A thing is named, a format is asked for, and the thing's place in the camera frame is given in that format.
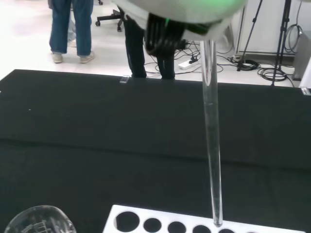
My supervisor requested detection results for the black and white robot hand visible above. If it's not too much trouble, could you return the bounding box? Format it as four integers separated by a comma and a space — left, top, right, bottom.
110, 0, 249, 56

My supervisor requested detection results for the white test tube rack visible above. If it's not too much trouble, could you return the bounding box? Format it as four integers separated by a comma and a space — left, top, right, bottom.
102, 204, 306, 233

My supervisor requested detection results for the small clear glass beaker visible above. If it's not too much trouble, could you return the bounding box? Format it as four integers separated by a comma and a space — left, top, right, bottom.
4, 205, 77, 233

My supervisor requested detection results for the white power strip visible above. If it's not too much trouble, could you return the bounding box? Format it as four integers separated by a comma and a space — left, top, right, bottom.
178, 59, 202, 70

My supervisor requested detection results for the person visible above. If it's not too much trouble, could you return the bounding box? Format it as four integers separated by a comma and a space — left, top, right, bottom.
47, 0, 95, 64
116, 6, 176, 80

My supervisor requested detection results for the black tripod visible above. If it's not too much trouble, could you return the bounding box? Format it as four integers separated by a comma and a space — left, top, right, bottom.
237, 0, 264, 72
271, 0, 294, 87

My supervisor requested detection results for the black office chair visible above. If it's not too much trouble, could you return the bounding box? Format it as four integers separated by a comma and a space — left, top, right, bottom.
95, 6, 125, 32

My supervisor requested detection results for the white cabinet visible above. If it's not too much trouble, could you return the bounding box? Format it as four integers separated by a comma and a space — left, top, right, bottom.
234, 0, 296, 57

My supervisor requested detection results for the grey metal box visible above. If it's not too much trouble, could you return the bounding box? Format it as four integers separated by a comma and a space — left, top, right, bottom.
291, 31, 311, 82

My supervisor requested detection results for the black bench cloth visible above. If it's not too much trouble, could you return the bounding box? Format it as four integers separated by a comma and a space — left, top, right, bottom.
0, 69, 311, 233

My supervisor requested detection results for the coiled black cable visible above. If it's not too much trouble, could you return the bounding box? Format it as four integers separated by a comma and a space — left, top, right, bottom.
257, 67, 295, 82

